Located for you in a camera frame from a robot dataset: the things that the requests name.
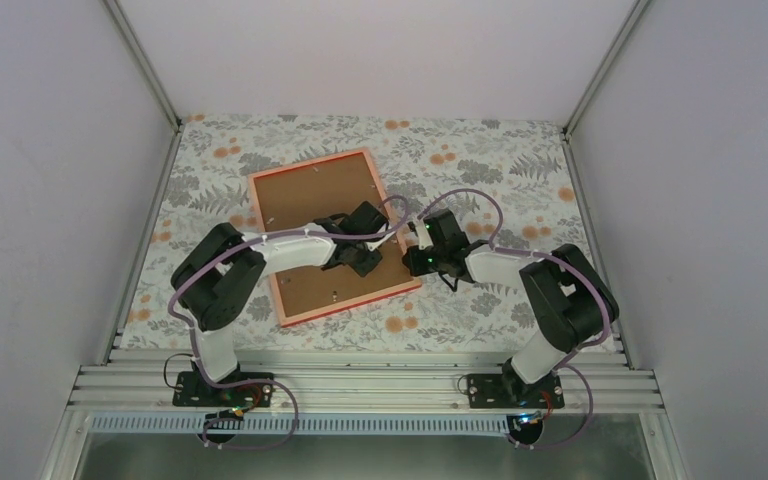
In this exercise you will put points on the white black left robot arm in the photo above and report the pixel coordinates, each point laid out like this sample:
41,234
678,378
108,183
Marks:
214,283

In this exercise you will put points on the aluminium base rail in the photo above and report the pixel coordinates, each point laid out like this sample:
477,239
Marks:
364,382

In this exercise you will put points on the aluminium corner post right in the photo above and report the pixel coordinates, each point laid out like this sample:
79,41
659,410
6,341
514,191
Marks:
616,47

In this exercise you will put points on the aluminium corner post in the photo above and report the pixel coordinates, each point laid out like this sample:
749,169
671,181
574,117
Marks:
616,47
137,52

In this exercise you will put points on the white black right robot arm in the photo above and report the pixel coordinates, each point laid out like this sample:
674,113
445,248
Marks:
570,302

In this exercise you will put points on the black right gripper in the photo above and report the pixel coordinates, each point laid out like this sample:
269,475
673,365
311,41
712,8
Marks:
415,266

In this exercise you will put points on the red picture frame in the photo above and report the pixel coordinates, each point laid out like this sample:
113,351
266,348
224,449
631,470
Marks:
291,196

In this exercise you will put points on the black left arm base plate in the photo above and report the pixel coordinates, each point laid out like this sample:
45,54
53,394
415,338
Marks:
192,390

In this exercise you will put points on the aluminium corner post left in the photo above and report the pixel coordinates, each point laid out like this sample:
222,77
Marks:
137,52

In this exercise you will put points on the grey slotted cable duct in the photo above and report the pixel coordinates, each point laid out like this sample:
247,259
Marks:
306,424

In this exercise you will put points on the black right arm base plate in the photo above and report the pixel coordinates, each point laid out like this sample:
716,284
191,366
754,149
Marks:
501,391

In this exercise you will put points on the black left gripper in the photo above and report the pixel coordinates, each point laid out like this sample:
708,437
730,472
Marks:
362,268

